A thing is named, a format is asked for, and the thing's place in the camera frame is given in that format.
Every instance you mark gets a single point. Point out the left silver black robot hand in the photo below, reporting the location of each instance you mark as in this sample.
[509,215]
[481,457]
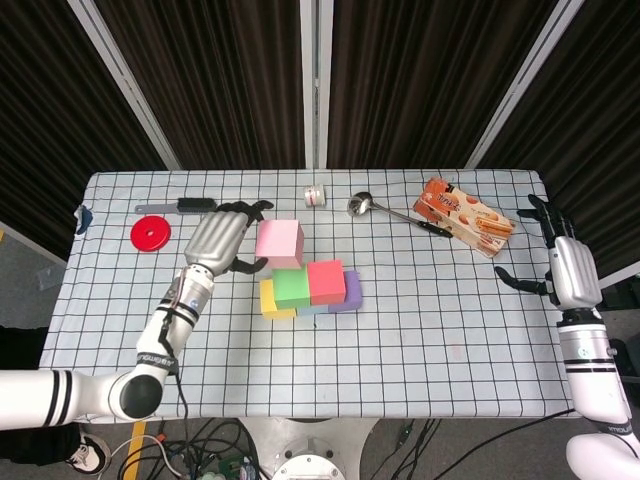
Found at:
[215,240]

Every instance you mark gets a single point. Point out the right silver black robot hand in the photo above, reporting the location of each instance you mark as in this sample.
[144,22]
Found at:
[575,275]

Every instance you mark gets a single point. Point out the pink foam cube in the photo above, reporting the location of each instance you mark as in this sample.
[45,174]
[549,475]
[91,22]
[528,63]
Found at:
[277,240]

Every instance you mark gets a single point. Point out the yellow foam cube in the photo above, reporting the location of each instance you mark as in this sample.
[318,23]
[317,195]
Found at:
[267,300]

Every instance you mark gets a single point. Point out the green foam cube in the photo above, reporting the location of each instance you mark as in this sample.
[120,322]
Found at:
[292,287]

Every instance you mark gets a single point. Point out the red foam cube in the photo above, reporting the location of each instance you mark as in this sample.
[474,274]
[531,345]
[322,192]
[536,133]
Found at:
[325,282]

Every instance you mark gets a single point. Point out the purple foam cube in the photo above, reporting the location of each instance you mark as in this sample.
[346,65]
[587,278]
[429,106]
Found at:
[352,295]

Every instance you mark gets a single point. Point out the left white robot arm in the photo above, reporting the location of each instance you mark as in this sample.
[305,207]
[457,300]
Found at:
[100,390]

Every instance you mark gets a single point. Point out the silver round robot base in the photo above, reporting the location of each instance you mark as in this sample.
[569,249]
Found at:
[310,450]

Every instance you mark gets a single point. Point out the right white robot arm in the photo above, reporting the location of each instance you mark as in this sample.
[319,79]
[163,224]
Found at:
[595,380]

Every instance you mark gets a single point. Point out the light blue foam cube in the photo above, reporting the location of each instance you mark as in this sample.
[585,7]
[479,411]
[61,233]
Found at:
[312,310]

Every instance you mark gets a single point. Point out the grey brush black bristles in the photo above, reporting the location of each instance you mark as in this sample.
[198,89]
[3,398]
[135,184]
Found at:
[197,205]

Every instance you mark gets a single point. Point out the white partition base bar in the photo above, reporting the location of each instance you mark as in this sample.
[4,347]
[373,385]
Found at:
[620,281]
[30,240]

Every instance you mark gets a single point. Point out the red plastic disc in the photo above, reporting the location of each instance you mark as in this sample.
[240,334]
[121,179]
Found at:
[150,240]

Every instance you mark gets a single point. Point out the dark corrugated partition panel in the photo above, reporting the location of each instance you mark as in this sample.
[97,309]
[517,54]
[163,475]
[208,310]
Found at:
[215,75]
[40,125]
[600,150]
[425,75]

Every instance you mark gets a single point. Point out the orange biscuit box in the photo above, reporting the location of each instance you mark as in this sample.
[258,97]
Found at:
[465,210]

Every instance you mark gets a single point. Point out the blue tape scrap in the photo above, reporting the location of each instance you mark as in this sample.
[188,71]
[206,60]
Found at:
[85,216]

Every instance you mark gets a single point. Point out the white black checkered tablecloth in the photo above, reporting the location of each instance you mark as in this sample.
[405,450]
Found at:
[400,360]

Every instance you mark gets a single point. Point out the green circuit board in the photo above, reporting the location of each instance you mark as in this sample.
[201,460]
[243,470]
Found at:
[230,465]

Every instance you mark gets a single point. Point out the white black sneaker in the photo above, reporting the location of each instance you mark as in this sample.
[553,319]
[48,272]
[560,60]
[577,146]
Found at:
[90,452]

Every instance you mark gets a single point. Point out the white partition post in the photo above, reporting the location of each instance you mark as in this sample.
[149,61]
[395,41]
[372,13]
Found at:
[125,85]
[310,75]
[525,80]

